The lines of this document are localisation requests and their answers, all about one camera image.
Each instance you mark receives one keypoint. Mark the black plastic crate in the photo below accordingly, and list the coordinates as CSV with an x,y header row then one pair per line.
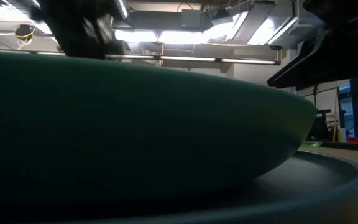
x,y
320,126

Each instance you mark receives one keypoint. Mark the dark green bowl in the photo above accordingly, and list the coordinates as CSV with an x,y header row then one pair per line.
x,y
135,130

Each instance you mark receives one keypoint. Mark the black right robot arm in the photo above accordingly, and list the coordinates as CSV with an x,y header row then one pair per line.
x,y
343,12

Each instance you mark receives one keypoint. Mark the ceiling air duct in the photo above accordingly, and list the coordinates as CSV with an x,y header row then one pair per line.
x,y
166,20

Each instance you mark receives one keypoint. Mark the large blue plastic plate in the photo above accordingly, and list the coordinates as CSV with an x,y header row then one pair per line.
x,y
322,186

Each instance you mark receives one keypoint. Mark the overhead LED light bar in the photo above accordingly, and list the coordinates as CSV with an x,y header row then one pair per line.
x,y
191,58

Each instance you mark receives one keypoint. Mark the small clear green plate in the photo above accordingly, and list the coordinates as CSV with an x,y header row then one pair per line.
x,y
311,144

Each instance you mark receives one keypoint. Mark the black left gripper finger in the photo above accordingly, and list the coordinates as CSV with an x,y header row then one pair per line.
x,y
82,46

